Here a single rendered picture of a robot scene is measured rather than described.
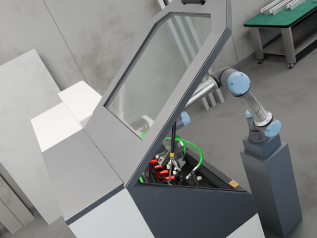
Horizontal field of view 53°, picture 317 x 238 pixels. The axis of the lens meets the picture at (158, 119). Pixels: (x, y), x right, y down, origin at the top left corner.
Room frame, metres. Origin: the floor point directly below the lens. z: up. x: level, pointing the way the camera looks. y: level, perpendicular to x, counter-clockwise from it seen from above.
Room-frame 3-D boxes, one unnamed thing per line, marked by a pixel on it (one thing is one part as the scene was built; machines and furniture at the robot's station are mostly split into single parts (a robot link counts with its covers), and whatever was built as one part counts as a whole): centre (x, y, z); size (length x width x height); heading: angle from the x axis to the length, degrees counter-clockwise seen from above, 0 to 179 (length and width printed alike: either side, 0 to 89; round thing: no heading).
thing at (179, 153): (1.54, -0.01, 1.24); 0.09 x 0.08 x 0.12; 107
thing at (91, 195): (1.72, 0.58, 0.75); 1.40 x 0.28 x 1.50; 17
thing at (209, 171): (1.59, -0.19, 0.87); 0.62 x 0.04 x 0.16; 17
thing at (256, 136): (1.76, -0.60, 0.95); 0.15 x 0.15 x 0.10
